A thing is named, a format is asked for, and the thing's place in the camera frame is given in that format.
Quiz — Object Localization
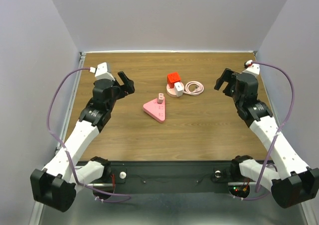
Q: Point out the small pink square adapter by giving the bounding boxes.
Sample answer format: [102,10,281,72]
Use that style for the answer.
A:
[157,93,164,104]

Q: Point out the pink triangular power strip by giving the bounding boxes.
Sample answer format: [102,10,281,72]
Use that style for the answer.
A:
[143,99,165,123]

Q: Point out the round pink power socket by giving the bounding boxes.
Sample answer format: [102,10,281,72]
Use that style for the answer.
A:
[166,84,177,98]

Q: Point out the red cube plug adapter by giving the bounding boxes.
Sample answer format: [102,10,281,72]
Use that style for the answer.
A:
[166,72,181,88]

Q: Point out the white cube charger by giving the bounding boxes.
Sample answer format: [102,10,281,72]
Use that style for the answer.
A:
[174,82,184,97]

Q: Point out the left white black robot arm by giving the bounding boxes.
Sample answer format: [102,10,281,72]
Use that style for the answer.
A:
[30,68,135,212]

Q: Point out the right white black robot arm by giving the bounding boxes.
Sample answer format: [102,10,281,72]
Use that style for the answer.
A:
[214,64,319,208]

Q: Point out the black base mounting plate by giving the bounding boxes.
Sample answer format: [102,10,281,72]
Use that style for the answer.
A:
[82,161,260,195]

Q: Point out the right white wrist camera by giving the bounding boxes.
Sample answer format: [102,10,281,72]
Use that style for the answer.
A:
[242,60,260,78]

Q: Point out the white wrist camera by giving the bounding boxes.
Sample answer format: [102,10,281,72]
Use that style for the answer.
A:
[242,60,260,78]
[89,62,115,81]

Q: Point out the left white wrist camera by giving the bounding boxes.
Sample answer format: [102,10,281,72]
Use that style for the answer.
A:
[89,62,115,81]

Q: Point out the pink coiled cord with plug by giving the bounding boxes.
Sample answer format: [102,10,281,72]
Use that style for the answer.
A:
[183,81,204,96]

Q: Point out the aluminium left side rail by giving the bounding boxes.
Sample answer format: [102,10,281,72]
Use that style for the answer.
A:
[59,52,87,140]

